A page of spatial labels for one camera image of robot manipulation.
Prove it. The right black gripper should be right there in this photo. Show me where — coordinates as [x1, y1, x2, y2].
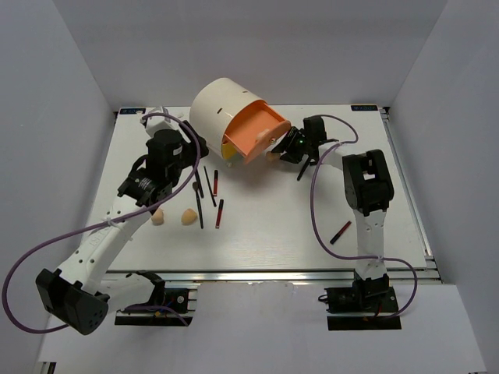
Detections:
[272, 126, 311, 164]

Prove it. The gourd sponge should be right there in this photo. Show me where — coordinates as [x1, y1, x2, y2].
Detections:
[150, 208, 165, 226]
[256, 129, 268, 141]
[265, 152, 281, 162]

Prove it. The orange top drawer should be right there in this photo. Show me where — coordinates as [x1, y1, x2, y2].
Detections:
[222, 100, 291, 164]

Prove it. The yellow drawer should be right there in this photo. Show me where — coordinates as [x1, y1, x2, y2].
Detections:
[221, 141, 238, 160]

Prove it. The teardrop beige makeup sponge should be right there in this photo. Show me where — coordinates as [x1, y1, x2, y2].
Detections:
[181, 208, 198, 226]

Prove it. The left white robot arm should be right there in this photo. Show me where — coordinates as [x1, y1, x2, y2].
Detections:
[35, 121, 208, 335]

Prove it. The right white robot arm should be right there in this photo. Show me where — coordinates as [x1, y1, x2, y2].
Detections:
[271, 115, 395, 311]

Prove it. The black fan makeup brush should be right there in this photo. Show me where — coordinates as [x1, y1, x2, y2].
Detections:
[296, 155, 317, 182]

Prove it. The black round-head makeup brush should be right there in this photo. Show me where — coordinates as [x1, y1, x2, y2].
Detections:
[195, 170, 204, 199]

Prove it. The black small makeup brush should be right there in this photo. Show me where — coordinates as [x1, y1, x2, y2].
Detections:
[192, 182, 204, 229]

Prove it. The white cylindrical drawer organizer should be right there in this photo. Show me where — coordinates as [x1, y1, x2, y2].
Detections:
[189, 77, 261, 161]

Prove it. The thin black liner brush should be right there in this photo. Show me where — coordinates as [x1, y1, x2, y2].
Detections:
[203, 166, 218, 207]

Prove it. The red lip gloss centre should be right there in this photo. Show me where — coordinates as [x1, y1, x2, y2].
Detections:
[213, 169, 218, 196]

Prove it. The red lip gloss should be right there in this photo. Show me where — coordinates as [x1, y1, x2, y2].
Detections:
[330, 221, 352, 245]
[213, 169, 218, 196]
[215, 199, 225, 229]

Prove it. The blue label left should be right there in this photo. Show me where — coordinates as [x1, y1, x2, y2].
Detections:
[119, 108, 146, 115]

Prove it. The blue label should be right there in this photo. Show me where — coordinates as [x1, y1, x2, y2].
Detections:
[119, 108, 146, 115]
[350, 104, 379, 111]

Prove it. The red lip gloss lower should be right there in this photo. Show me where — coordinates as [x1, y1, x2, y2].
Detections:
[215, 199, 225, 229]

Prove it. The blue label right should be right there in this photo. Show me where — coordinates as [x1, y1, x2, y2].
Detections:
[350, 104, 379, 111]

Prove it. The red lip gloss right front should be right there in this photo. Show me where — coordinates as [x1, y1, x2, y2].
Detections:
[330, 221, 352, 245]

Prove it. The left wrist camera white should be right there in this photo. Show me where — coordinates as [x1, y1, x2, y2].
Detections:
[140, 106, 179, 138]

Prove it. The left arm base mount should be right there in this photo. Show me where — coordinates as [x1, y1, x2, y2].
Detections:
[115, 270, 196, 327]

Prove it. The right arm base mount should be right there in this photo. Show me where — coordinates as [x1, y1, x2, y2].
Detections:
[317, 274, 402, 331]

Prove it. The aluminium table frame rail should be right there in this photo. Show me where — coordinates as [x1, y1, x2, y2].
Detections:
[109, 104, 431, 273]

